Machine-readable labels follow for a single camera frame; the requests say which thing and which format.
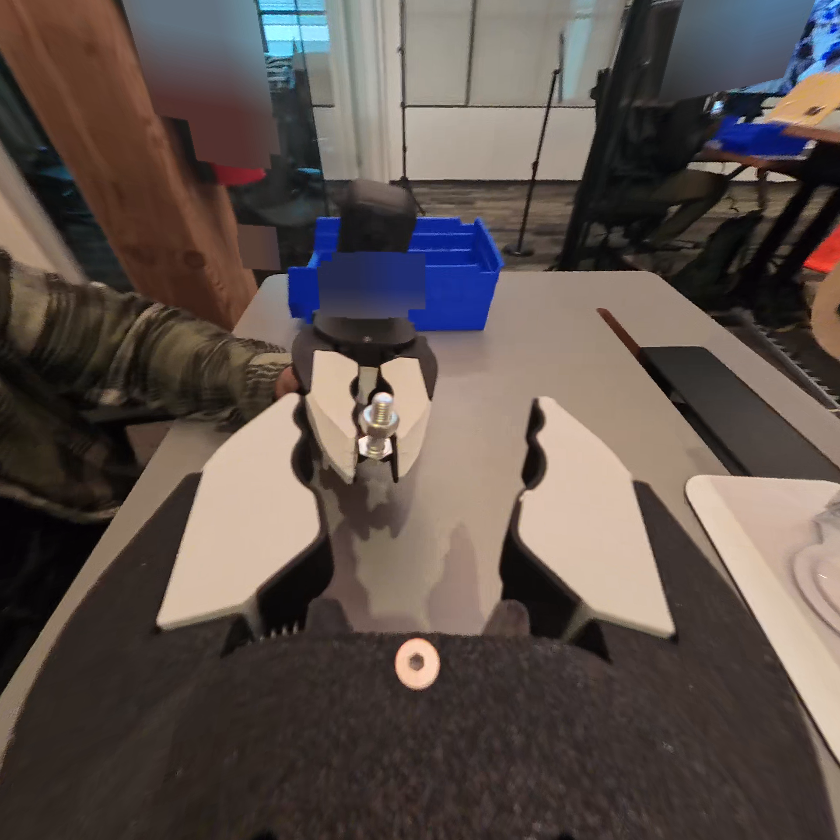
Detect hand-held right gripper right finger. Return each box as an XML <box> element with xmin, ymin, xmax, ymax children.
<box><xmin>500</xmin><ymin>395</ymin><xmax>677</xmax><ymax>642</ymax></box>

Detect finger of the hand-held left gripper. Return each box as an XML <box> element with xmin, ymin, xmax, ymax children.
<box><xmin>305</xmin><ymin>350</ymin><xmax>362</xmax><ymax>487</ymax></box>
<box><xmin>381</xmin><ymin>357</ymin><xmax>434</xmax><ymax>483</ymax></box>

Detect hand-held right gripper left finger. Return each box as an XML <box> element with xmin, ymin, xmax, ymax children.
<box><xmin>156</xmin><ymin>392</ymin><xmax>336</xmax><ymax>636</ymax></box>

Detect steel hex bolt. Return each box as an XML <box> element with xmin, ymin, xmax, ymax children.
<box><xmin>357</xmin><ymin>392</ymin><xmax>399</xmax><ymax>462</ymax></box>

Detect blue plastic bin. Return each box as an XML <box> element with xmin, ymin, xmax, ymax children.
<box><xmin>287</xmin><ymin>217</ymin><xmax>505</xmax><ymax>333</ymax></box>

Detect person's left forearm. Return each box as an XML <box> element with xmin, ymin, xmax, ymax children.
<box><xmin>0</xmin><ymin>249</ymin><xmax>294</xmax><ymax>431</ymax></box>

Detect grey office chair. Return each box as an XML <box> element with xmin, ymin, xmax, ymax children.
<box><xmin>236</xmin><ymin>167</ymin><xmax>329</xmax><ymax>263</ymax></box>

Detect white stand base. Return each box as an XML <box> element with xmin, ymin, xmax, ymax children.
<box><xmin>684</xmin><ymin>474</ymin><xmax>840</xmax><ymax>767</ymax></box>

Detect black microphone stand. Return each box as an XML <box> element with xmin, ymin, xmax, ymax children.
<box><xmin>503</xmin><ymin>62</ymin><xmax>565</xmax><ymax>258</ymax></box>

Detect black tripod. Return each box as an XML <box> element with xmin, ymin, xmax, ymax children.
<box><xmin>390</xmin><ymin>0</ymin><xmax>427</xmax><ymax>217</ymax></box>

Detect dark backpack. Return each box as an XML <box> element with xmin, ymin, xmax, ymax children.
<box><xmin>669</xmin><ymin>210</ymin><xmax>767</xmax><ymax>309</ymax></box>

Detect orange traffic cone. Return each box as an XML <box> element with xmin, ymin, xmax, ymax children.
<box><xmin>804</xmin><ymin>233</ymin><xmax>840</xmax><ymax>277</ymax></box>

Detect wooden office desk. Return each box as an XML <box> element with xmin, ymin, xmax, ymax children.
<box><xmin>696</xmin><ymin>125</ymin><xmax>840</xmax><ymax>290</ymax></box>

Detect small blue bin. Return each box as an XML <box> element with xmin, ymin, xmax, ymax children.
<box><xmin>712</xmin><ymin>113</ymin><xmax>813</xmax><ymax>158</ymax></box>

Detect tan board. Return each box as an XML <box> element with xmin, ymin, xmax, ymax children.
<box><xmin>768</xmin><ymin>72</ymin><xmax>840</xmax><ymax>127</ymax></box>

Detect black desk cable cover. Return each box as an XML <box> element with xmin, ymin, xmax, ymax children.
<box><xmin>638</xmin><ymin>346</ymin><xmax>840</xmax><ymax>478</ymax></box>

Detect black metal frame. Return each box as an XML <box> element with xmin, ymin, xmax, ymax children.
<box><xmin>558</xmin><ymin>0</ymin><xmax>664</xmax><ymax>271</ymax></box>

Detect wall screen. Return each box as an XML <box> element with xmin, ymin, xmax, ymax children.
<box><xmin>784</xmin><ymin>0</ymin><xmax>840</xmax><ymax>93</ymax></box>

